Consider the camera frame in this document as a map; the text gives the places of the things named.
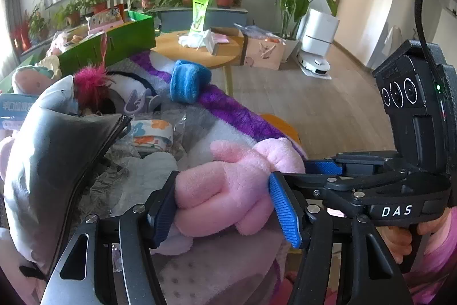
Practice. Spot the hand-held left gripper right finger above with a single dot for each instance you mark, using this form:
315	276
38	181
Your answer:
285	212

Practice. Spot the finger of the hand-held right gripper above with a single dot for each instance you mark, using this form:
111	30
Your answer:
314	183
321	167

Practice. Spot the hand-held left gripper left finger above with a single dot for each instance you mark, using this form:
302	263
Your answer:
166	212

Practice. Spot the green cardboard box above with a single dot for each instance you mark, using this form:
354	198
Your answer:
117	40

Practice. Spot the person's right forearm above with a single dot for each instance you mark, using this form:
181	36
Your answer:
439	265

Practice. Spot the person's right hand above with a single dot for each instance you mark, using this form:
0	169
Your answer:
398	240

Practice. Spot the white plush mitten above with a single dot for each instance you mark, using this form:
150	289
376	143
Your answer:
150	165

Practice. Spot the orange stool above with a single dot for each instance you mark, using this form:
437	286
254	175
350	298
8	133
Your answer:
278	122

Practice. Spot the crumpled clear wrapper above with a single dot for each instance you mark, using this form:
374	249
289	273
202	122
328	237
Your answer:
107	190

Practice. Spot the floral printed packet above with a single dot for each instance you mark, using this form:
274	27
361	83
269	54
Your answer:
150	135

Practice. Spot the white robot vacuum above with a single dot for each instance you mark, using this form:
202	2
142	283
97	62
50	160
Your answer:
314	62

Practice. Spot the lilac hair claw clip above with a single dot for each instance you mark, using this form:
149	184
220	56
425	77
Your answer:
134	105

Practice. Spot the grey zip pouch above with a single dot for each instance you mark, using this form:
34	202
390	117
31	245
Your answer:
46	165

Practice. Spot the blue fuzzy roll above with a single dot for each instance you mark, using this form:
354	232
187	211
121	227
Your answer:
187	81

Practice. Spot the white robot vacuum dock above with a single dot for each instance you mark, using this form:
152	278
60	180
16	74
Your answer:
319	30

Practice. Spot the magenta feather toy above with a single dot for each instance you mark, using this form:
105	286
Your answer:
89	83

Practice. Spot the brown cardboard box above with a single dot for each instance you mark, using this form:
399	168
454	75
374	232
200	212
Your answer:
228	46

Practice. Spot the round wooden table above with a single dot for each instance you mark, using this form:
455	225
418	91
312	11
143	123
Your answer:
185	55

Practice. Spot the large leafy floor plant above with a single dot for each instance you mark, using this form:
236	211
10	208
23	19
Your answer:
292	5

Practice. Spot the blue white packet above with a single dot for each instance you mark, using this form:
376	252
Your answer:
14	108

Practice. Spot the pink green plush toy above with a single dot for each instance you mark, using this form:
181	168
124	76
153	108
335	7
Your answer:
32	78

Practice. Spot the green standing pouch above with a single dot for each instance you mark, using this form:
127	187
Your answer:
200	10

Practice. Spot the pink cartoon snack packet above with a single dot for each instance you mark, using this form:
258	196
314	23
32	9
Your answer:
105	19

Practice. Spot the white router with antennas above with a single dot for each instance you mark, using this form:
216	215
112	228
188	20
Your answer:
115	3

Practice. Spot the red flowering potted plant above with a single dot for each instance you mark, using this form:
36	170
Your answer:
19	33

